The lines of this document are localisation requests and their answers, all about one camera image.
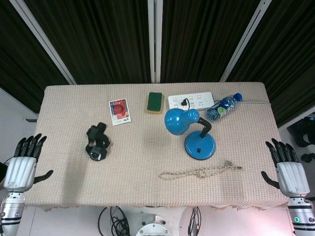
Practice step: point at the right black-fingered silver robot hand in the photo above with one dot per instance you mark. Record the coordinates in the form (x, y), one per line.
(292, 177)

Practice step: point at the left black-fingered silver robot hand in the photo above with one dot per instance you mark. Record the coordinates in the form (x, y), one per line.
(19, 172)

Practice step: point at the blue desk lamp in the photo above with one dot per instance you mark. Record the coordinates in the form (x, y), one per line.
(200, 146)

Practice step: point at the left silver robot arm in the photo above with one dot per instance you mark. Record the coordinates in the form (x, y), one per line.
(11, 211)

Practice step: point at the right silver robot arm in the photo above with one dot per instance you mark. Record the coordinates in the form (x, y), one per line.
(301, 216)

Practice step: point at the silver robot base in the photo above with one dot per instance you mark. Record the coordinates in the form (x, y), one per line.
(156, 227)

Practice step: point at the small black device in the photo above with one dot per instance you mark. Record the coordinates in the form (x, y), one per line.
(308, 157)

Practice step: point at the black headset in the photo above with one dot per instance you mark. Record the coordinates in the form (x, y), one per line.
(301, 132)

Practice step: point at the blue plastic drink bottle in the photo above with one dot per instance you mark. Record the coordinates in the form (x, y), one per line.
(222, 108)

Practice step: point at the dark curtain panel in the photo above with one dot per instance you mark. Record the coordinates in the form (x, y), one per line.
(14, 61)
(98, 37)
(290, 61)
(201, 37)

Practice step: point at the red and white picture card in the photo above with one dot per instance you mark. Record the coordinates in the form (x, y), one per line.
(119, 111)

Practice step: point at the beige woven tablecloth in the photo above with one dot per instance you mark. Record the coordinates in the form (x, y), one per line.
(137, 152)

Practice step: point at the white power strip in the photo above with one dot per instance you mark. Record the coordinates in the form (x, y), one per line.
(197, 98)

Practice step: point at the green and yellow sponge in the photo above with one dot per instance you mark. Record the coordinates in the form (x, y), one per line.
(155, 102)

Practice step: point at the white frame post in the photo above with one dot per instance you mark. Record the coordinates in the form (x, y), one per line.
(155, 37)
(44, 41)
(246, 39)

